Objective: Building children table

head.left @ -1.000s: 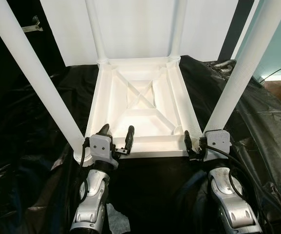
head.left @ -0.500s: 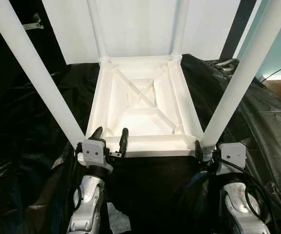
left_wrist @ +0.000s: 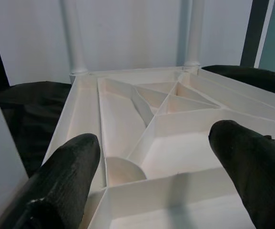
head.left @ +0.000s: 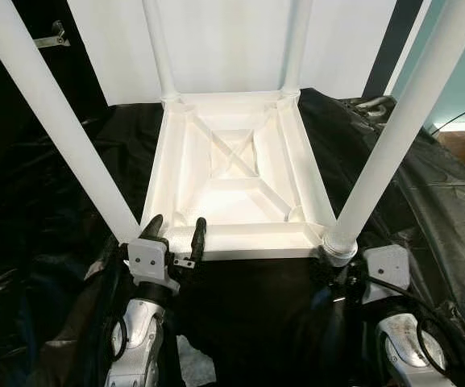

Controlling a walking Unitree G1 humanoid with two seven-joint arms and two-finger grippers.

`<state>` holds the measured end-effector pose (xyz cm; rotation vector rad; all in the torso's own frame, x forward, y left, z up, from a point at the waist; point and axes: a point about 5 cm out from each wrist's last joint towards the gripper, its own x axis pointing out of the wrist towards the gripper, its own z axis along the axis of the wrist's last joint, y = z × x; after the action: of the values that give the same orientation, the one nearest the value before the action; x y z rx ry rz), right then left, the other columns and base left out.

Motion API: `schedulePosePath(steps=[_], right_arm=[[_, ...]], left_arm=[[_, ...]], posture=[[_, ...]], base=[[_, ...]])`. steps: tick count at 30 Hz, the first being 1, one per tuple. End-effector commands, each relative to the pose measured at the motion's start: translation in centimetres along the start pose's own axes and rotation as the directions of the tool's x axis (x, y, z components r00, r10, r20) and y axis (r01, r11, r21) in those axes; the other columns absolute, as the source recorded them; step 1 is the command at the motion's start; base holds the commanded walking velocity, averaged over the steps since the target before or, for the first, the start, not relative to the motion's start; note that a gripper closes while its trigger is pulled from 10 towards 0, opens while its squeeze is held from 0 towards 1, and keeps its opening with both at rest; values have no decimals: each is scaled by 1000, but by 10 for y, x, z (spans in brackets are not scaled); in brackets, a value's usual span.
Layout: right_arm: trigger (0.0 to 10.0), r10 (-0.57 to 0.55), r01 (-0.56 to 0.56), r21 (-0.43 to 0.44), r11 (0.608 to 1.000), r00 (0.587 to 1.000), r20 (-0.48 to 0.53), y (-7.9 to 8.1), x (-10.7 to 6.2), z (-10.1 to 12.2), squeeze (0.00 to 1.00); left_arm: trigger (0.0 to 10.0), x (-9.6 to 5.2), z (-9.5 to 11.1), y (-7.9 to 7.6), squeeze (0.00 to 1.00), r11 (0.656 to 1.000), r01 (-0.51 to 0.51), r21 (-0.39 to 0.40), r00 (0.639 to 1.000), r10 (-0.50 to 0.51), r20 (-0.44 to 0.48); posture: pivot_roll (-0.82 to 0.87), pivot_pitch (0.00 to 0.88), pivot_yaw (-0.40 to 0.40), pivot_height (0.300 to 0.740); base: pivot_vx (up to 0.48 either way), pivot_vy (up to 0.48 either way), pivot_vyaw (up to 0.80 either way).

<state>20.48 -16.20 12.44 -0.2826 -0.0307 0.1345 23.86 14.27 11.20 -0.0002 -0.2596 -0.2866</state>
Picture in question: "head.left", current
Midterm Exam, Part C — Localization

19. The black door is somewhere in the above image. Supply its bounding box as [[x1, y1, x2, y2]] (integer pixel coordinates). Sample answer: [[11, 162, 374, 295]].
[[0, 0, 108, 162]]

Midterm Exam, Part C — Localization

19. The black plastic table cover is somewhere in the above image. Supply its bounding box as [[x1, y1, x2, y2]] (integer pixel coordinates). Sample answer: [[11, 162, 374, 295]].
[[0, 87, 465, 387]]

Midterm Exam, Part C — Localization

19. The white tapered table leg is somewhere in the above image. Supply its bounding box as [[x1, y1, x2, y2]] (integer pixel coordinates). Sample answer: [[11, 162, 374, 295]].
[[322, 0, 465, 267], [0, 0, 143, 244], [142, 0, 181, 104], [283, 0, 313, 96]]

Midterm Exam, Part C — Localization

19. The silver door handle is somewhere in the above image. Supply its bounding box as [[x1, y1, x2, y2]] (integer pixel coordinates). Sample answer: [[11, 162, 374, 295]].
[[32, 23, 72, 49]]

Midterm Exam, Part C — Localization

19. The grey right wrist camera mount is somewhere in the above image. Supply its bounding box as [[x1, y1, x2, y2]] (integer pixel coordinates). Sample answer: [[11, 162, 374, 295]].
[[363, 244, 412, 306]]

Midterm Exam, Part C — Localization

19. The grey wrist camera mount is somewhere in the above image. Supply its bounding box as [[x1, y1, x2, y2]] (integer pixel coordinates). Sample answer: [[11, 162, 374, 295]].
[[126, 236, 176, 291], [363, 244, 412, 306]]

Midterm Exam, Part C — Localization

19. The black wall pillar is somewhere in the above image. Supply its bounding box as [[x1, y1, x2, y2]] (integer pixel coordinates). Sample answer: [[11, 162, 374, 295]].
[[363, 0, 425, 98]]

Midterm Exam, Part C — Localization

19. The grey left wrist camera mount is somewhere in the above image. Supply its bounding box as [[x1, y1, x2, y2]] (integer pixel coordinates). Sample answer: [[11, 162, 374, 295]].
[[126, 236, 176, 291]]

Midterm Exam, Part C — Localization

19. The thin black curved cable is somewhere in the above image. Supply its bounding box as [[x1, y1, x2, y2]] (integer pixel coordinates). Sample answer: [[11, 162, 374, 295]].
[[430, 101, 465, 134]]

